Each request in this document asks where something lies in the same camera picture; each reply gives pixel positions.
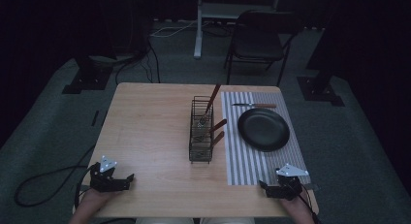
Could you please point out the light wooden table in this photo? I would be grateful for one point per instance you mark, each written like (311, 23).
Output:
(151, 133)

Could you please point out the black folding chair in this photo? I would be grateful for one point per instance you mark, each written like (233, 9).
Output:
(258, 43)

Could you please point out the person's right hand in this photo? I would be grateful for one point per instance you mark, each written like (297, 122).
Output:
(295, 204)

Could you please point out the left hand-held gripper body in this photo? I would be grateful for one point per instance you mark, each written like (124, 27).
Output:
(102, 177)

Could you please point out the person's left hand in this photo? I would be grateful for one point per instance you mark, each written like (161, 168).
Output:
(95, 198)

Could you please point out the black round plate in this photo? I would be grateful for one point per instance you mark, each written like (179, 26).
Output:
(263, 129)

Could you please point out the black stand base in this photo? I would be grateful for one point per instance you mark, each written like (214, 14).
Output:
(320, 88)
(88, 78)

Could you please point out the grey white striped placemat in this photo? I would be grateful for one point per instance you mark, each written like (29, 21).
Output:
(255, 166)

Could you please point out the white metal stand frame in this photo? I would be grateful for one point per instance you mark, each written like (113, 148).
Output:
(200, 30)

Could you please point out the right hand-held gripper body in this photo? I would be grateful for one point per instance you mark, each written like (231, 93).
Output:
(287, 182)

